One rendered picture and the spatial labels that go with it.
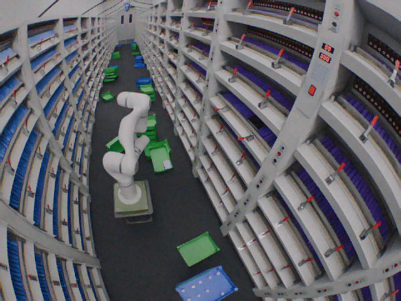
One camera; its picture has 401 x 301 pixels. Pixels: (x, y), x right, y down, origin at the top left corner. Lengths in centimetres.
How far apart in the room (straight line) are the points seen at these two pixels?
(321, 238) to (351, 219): 19
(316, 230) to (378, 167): 39
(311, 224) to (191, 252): 105
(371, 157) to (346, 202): 20
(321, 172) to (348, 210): 18
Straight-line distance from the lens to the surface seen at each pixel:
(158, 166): 187
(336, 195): 63
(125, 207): 129
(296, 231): 91
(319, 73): 57
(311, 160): 64
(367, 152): 54
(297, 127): 63
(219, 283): 112
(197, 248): 152
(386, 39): 77
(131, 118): 99
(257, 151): 84
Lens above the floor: 149
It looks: 46 degrees down
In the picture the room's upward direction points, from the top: 10 degrees clockwise
